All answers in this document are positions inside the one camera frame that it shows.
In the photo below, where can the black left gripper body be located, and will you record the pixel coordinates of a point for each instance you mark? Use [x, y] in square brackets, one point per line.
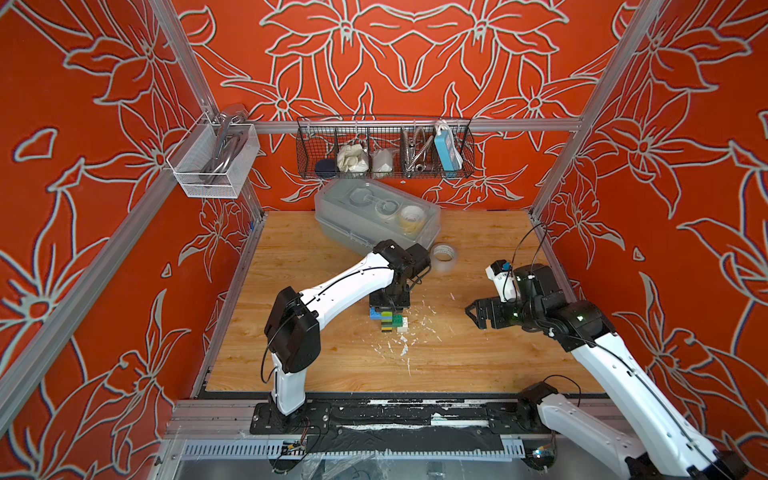
[393, 299]

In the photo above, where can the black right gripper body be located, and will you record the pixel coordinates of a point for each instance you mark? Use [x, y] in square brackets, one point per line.
[514, 313]

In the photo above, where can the blue long lego brick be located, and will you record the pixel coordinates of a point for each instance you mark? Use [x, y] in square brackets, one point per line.
[377, 313]

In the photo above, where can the white lego brick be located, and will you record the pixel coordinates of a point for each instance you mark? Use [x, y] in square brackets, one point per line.
[404, 326]

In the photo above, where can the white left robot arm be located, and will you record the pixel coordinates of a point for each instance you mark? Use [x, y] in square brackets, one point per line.
[386, 276]

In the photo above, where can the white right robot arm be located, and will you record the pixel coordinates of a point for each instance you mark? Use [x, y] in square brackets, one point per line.
[664, 444]

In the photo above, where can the clear tape roll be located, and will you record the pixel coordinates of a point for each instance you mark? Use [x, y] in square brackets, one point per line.
[443, 257]

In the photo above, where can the yellow tape roll in box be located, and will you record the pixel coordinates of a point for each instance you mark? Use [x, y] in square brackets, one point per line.
[411, 219]

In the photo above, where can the grey plastic storage box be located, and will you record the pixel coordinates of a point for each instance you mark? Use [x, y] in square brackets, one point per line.
[360, 213]

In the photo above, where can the metal tongs in basket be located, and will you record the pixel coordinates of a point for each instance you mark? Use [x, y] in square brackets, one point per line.
[417, 145]

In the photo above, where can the white crumpled cloth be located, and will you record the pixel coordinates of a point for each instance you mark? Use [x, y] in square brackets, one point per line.
[352, 159]

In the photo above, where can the dark round object in basket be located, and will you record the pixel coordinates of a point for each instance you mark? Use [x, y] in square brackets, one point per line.
[326, 169]

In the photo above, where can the blue white box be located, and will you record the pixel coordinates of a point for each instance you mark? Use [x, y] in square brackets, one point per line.
[445, 144]

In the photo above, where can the aluminium rear crossbar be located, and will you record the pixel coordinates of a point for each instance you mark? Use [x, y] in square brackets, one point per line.
[480, 125]

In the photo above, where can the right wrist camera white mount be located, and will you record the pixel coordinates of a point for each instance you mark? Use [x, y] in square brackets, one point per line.
[522, 282]

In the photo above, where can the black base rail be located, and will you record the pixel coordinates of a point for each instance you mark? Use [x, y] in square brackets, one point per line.
[405, 421]

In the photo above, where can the white slotted cable duct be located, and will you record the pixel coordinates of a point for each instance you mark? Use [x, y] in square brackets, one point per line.
[278, 449]

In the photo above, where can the black wire basket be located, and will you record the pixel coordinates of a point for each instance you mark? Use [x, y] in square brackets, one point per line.
[389, 146]

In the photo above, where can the clear acrylic wall bin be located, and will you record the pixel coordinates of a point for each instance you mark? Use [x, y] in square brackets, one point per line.
[214, 162]

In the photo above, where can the aluminium frame post right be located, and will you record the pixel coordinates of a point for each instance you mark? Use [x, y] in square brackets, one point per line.
[619, 62]

